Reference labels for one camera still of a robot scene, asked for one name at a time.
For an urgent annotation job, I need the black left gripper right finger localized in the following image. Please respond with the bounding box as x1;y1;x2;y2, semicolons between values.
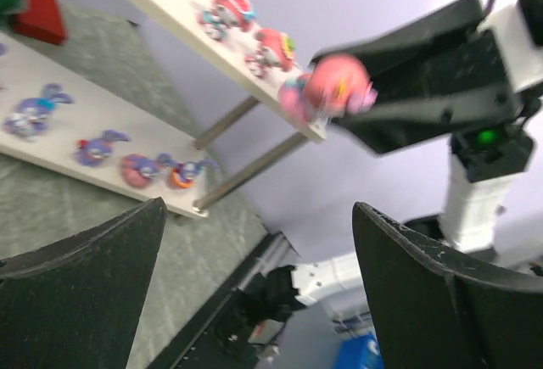
352;203;542;369

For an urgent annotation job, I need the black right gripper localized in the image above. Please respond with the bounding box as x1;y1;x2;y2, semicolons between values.
311;0;541;182

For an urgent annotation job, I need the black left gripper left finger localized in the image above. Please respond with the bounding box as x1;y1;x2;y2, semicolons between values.
1;198;166;368

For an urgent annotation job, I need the pink bunny flower ring toy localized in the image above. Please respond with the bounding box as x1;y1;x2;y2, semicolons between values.
277;54;378;124

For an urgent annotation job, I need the pink cup toy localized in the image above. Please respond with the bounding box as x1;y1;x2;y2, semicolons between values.
244;28;300;80

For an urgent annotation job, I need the small purple bunny head toy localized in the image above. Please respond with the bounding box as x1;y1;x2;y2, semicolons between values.
75;129;131;167

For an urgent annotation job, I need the purple bunny blue ears toy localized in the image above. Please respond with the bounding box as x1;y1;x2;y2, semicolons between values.
3;83;75;141

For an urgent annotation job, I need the pink striped bunny toy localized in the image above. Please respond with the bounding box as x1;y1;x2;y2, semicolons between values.
198;0;256;42

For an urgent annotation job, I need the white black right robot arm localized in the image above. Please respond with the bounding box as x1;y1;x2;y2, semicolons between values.
335;0;542;253

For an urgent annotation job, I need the white wooden two-tier shelf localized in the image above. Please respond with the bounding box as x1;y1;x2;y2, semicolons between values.
0;0;327;221

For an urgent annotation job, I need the blue box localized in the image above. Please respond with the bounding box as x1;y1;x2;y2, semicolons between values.
333;333;383;369

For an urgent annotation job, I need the red box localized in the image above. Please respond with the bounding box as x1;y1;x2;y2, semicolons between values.
11;0;67;45

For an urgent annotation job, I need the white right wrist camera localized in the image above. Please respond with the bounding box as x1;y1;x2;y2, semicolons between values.
478;0;542;98

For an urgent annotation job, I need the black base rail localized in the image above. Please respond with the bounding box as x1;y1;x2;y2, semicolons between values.
148;232;303;369

